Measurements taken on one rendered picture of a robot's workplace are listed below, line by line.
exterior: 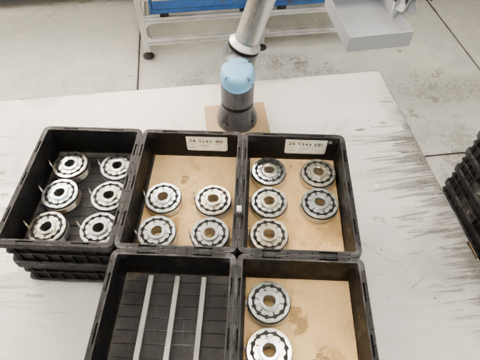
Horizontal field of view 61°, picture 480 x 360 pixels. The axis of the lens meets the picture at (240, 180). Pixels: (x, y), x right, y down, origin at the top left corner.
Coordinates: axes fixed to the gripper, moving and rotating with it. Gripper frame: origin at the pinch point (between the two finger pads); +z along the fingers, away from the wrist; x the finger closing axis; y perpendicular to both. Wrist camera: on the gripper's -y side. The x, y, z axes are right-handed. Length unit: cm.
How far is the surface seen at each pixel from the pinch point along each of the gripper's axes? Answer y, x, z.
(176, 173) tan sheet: 33, -67, 47
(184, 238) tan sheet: 56, -67, 47
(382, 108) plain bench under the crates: 5.1, 15.8, 35.2
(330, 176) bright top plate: 45, -25, 31
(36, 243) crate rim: 56, -103, 48
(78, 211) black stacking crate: 42, -94, 56
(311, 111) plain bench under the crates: 1.4, -10.9, 43.5
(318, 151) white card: 36, -26, 30
